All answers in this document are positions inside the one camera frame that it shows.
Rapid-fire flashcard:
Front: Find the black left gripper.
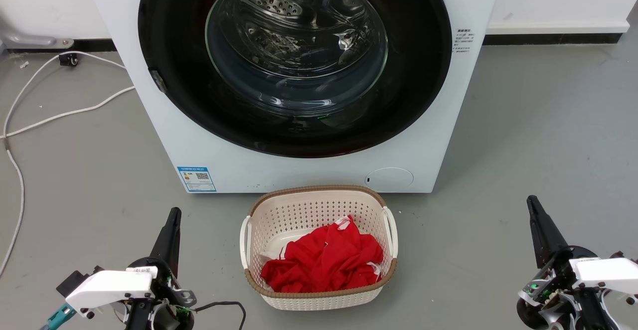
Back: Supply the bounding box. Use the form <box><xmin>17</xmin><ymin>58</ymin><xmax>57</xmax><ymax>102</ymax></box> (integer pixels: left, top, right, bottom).
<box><xmin>125</xmin><ymin>207</ymin><xmax>196</xmax><ymax>330</ymax></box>

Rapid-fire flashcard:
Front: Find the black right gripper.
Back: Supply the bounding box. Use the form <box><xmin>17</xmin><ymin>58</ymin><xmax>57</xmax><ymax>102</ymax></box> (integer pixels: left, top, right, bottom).
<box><xmin>516</xmin><ymin>195</ymin><xmax>638</xmax><ymax>330</ymax></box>

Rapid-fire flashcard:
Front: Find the black round glass washer door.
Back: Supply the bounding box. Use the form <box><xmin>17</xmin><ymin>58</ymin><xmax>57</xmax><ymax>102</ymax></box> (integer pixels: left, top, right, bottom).
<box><xmin>138</xmin><ymin>0</ymin><xmax>453</xmax><ymax>159</ymax></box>

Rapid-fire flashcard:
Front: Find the white front-load washing machine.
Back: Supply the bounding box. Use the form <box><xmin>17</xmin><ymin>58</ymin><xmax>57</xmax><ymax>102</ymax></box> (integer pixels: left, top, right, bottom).
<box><xmin>81</xmin><ymin>0</ymin><xmax>504</xmax><ymax>194</ymax></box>

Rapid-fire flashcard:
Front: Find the blue energy label sticker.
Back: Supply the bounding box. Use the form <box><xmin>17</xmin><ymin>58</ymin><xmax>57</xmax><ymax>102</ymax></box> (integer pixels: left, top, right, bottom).
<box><xmin>177</xmin><ymin>166</ymin><xmax>217</xmax><ymax>193</ymax></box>

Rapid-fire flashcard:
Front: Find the cream plastic laundry basket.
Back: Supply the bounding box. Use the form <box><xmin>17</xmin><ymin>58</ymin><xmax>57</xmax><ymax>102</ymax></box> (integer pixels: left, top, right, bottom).
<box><xmin>240</xmin><ymin>185</ymin><xmax>399</xmax><ymax>311</ymax></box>

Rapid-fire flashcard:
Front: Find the red garment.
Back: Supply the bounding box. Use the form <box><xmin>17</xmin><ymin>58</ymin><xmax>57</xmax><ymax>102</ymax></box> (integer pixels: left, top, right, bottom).
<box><xmin>261</xmin><ymin>215</ymin><xmax>384</xmax><ymax>294</ymax></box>

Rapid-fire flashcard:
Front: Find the round white filter cover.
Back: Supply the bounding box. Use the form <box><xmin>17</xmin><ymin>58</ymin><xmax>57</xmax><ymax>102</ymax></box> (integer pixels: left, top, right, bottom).
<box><xmin>365</xmin><ymin>167</ymin><xmax>414</xmax><ymax>191</ymax></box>

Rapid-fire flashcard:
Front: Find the black text sticker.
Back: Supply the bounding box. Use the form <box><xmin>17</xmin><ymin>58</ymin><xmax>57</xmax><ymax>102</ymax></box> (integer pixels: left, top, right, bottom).
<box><xmin>453</xmin><ymin>27</ymin><xmax>475</xmax><ymax>57</ymax></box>

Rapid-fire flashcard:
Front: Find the stainless steel washer drum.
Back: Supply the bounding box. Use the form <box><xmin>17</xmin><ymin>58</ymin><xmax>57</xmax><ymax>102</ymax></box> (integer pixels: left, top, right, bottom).
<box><xmin>207</xmin><ymin>0</ymin><xmax>388</xmax><ymax>116</ymax></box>

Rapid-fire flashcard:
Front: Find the teal cable connector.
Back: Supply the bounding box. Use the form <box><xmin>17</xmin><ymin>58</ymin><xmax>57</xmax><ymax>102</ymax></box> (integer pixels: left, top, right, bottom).
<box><xmin>41</xmin><ymin>304</ymin><xmax>76</xmax><ymax>330</ymax></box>

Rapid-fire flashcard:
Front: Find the white power cable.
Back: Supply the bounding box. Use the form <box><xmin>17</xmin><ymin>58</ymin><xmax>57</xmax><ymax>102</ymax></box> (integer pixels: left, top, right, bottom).
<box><xmin>0</xmin><ymin>51</ymin><xmax>136</xmax><ymax>277</ymax></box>

